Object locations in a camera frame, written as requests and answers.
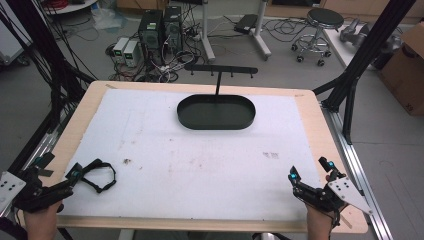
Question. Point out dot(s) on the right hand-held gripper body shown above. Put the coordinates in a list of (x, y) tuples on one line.
[(328, 195)]

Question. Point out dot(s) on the clear plastic bag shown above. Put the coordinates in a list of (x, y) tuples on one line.
[(106, 16)]

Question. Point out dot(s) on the round black stool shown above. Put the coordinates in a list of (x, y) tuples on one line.
[(318, 30)]

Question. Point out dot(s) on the person's left hand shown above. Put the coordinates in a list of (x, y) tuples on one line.
[(41, 221)]

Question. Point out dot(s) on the flat black box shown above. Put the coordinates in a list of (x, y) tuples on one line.
[(246, 24)]

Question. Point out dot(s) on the white table mat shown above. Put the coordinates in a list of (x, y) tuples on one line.
[(200, 160)]

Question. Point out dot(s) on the person's right hand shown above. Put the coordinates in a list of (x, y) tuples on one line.
[(320, 223)]

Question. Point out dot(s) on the brown cardboard box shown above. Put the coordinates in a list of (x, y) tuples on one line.
[(405, 70)]

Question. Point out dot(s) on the black metal frame stand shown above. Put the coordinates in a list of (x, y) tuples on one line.
[(50, 56), (366, 56)]

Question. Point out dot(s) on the white bench power supply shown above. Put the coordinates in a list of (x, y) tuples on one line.
[(120, 48), (131, 52)]

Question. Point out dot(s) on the electronic power supply units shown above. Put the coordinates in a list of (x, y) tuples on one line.
[(160, 65)]

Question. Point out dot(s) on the aluminium rail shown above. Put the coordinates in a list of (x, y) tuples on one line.
[(358, 170), (31, 156)]

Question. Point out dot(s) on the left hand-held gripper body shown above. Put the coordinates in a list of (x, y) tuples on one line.
[(36, 195)]

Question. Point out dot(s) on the round white table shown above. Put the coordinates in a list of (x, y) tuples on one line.
[(68, 6)]

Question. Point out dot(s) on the black computer tower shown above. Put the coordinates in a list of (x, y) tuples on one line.
[(173, 28), (150, 31)]

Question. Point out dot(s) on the white desk leg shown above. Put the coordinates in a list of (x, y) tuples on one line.
[(260, 31), (206, 30)]

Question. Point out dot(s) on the black hook stand with tray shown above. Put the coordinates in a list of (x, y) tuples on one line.
[(216, 112)]

